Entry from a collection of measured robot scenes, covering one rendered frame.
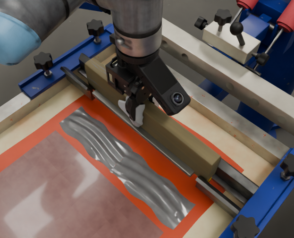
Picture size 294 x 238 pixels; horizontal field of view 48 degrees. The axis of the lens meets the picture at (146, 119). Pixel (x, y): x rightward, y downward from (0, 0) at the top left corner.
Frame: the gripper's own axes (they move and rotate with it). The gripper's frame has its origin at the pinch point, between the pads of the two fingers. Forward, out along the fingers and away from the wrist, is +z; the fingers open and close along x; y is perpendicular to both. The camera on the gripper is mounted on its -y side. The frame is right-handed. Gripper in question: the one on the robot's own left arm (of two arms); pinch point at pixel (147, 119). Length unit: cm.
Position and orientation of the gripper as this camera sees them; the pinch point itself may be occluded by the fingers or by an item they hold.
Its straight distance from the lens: 69.6
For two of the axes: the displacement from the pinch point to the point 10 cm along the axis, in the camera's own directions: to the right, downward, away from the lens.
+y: -7.2, -5.7, 3.8
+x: -6.9, 6.0, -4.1
